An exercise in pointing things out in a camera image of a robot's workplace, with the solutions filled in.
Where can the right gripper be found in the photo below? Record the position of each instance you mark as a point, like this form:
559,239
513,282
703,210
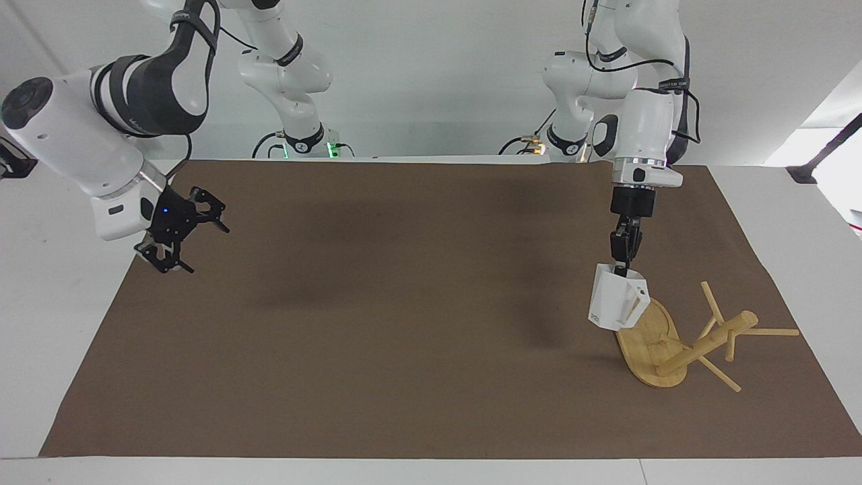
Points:
170,217

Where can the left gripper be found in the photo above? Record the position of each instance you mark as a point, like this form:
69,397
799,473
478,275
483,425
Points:
633,201

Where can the white cup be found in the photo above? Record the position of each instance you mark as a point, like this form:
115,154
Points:
616,303

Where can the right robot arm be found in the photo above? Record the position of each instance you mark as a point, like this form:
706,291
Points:
74,145

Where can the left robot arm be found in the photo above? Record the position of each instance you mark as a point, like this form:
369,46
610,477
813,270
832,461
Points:
643,128

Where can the wooden cup rack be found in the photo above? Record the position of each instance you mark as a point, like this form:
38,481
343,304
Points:
663,350

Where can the black stand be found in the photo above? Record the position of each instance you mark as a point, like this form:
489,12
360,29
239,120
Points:
825,149
15,164

